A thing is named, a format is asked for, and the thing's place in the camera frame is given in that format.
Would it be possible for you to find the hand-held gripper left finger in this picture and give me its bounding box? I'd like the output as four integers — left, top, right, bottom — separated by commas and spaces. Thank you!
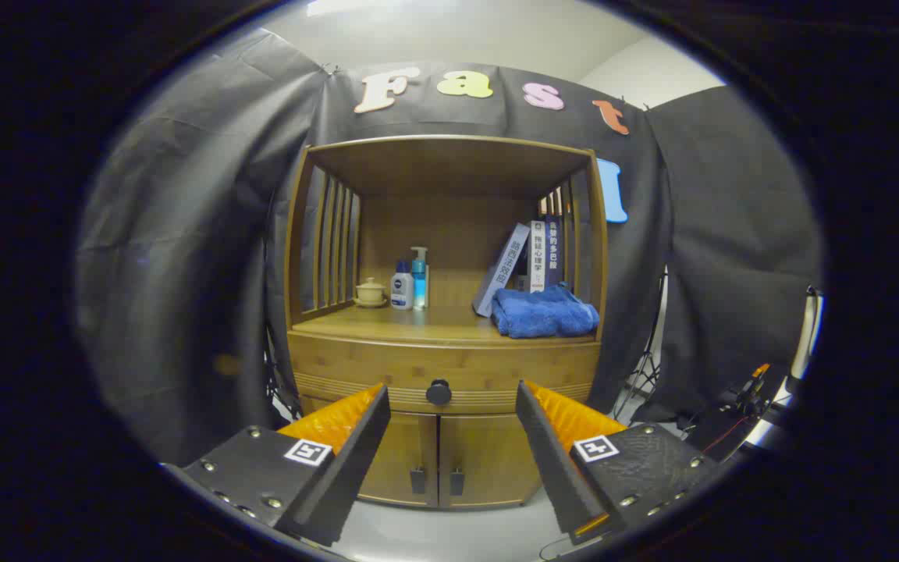
162, 382, 392, 547

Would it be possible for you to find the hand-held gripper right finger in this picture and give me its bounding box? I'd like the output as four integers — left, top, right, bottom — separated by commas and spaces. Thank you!
515, 380, 723, 546

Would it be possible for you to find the wooden drawer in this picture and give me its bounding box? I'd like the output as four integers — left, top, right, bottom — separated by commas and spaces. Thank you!
287, 332, 602, 414

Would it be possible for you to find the wooden cabinet door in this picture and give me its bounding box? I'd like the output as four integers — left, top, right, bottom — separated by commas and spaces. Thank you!
439, 412, 544, 510
305, 410, 439, 508

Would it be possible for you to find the wooden countertop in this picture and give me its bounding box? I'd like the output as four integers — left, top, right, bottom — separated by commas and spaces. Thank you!
292, 303, 600, 348

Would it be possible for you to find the wooden cabinet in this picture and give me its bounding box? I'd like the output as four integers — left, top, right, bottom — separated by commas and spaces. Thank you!
284, 134, 609, 510

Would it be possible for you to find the blue folded towel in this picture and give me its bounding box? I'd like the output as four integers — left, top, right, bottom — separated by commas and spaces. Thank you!
491, 284, 600, 340

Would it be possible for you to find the cream lidded ceramic cup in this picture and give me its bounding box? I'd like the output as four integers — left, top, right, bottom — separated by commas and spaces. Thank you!
354, 277, 389, 308

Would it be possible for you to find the white bottle with blue cap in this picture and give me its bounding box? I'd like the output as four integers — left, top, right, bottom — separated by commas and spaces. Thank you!
390, 260, 414, 311

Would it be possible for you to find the blue pump bottle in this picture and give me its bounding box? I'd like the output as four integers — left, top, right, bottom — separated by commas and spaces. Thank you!
410, 247, 431, 311

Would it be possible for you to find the white spine book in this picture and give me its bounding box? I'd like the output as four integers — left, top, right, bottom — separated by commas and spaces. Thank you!
528, 219, 548, 293

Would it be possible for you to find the dark blue book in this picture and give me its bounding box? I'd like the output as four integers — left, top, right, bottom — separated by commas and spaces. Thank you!
545, 218, 566, 290

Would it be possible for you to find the black backdrop cloth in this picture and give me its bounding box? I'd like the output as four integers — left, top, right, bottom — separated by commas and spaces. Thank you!
75, 30, 823, 468

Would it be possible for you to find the white panel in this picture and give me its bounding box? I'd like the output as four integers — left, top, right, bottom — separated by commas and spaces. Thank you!
787, 286, 823, 383

